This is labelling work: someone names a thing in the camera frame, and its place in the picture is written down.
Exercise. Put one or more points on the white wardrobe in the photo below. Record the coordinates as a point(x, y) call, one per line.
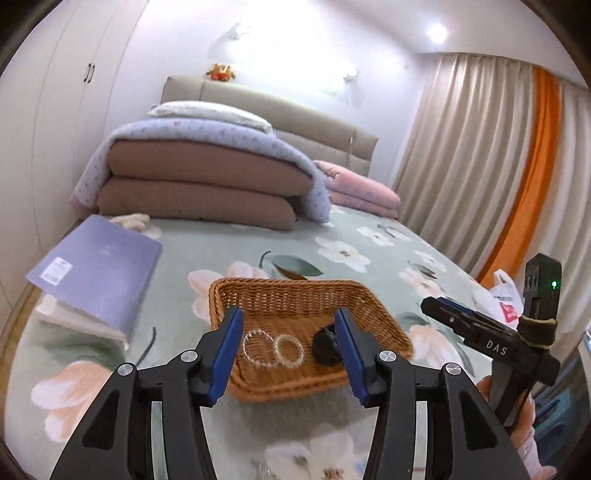
point(55, 138)

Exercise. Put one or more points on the folded pink blanket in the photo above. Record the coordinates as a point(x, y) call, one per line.
point(360, 189)

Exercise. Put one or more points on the beige padded headboard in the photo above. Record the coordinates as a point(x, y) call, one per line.
point(286, 110)

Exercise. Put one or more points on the wall lamp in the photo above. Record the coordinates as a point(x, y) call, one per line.
point(352, 77)
point(238, 33)

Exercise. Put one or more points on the folded brown and blue quilt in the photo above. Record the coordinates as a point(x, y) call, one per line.
point(198, 175)

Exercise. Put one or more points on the ceiling light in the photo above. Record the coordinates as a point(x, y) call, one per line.
point(437, 33)

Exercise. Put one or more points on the beige curtain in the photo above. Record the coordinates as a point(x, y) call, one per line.
point(461, 147)

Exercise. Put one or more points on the purple book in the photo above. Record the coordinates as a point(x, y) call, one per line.
point(101, 267)

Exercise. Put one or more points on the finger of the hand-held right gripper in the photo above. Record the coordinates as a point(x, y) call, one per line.
point(489, 319)
point(450, 321)

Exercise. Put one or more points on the orange plush toy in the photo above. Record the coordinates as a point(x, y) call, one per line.
point(220, 72)

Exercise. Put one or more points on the white pillow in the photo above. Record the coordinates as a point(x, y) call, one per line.
point(207, 113)

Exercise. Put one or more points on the orange curtain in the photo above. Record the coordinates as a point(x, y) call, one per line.
point(535, 175)

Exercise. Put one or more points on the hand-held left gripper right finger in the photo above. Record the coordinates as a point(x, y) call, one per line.
point(351, 350)

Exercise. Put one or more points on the person's right forearm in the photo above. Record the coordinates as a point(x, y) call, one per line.
point(528, 450)

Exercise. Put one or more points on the blue plastic object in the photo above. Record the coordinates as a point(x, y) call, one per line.
point(556, 401)

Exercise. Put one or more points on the white plastic bag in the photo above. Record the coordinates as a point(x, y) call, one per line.
point(505, 295)

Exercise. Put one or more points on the floral bed sheet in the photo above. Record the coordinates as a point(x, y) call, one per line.
point(277, 240)

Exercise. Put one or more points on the brown wicker basket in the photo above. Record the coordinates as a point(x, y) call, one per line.
point(295, 300)

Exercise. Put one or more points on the beige plush toy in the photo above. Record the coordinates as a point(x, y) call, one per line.
point(131, 221)

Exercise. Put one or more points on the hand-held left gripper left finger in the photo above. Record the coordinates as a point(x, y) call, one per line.
point(231, 344)

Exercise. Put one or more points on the person's right hand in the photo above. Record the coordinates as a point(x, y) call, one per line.
point(519, 415)

